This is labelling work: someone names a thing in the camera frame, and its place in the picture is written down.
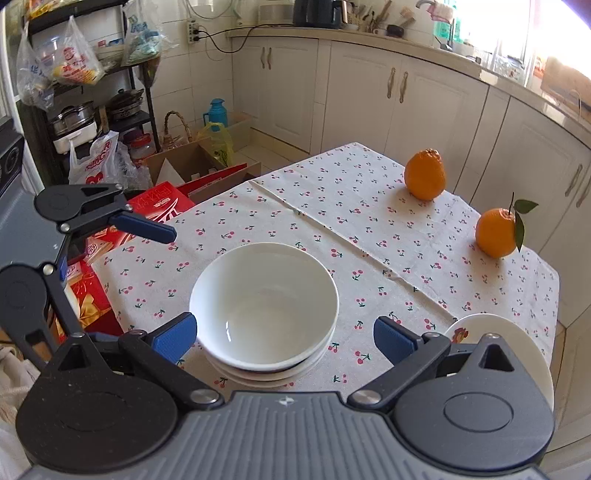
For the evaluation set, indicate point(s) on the brown cardboard box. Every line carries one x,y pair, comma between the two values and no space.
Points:
202,176

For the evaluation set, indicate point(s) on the orange fruit with leaf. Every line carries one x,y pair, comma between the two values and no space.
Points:
501,231

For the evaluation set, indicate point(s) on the blue thermos jug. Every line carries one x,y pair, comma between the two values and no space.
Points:
216,113

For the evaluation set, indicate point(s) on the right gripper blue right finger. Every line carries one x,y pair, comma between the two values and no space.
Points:
415,359

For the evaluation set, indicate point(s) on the white floral plate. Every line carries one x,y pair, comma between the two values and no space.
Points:
471,328

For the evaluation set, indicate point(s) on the bumpy orange fruit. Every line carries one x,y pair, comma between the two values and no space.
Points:
425,175

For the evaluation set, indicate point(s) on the wooden cutting board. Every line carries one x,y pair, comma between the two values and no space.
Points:
566,83

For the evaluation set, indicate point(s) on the black air fryer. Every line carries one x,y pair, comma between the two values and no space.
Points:
328,14

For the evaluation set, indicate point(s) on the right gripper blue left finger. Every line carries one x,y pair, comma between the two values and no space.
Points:
155,356

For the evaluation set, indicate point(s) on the red cardboard box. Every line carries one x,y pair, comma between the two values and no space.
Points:
113,251

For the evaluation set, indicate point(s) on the cherry print tablecloth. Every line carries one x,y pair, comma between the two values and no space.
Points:
389,253

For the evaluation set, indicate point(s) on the white kitchen cabinets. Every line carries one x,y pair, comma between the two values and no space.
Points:
317,89

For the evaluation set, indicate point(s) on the white bowl pink flowers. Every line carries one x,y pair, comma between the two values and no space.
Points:
263,301

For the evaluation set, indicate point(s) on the hanging green plastic bag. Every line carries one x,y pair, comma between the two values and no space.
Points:
143,38

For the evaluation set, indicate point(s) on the white power strip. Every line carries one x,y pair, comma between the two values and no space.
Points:
193,30

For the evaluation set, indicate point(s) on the hanging snack plastic bag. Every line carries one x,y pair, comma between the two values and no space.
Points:
75,62

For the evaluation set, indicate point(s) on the red white plastic bag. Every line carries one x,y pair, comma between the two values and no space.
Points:
108,162

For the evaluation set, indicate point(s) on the yellow plastic bag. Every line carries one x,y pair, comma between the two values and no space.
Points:
217,141

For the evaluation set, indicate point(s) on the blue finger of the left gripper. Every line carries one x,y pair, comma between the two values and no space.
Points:
138,225

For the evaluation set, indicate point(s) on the wicker basket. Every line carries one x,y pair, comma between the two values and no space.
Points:
175,136

